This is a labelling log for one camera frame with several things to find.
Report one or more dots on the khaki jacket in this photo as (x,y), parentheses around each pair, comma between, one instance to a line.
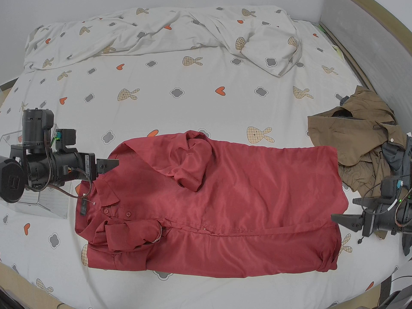
(347,134)

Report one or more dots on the bed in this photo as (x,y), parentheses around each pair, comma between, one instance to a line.
(193,114)

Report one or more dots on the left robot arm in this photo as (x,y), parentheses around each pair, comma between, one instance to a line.
(35,130)

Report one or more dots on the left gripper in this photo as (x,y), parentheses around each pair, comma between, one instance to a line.
(64,167)

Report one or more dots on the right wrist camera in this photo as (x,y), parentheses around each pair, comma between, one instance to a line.
(389,188)

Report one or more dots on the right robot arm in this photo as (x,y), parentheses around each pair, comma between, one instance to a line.
(407,219)

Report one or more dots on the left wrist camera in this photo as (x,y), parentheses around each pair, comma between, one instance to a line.
(67,137)

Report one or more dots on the white printed quilt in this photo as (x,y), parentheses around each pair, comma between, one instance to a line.
(144,40)

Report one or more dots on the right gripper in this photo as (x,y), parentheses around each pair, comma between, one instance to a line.
(383,219)

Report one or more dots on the red shirt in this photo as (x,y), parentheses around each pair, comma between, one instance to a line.
(241,204)

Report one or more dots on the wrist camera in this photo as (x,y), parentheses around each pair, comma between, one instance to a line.
(67,137)
(389,188)

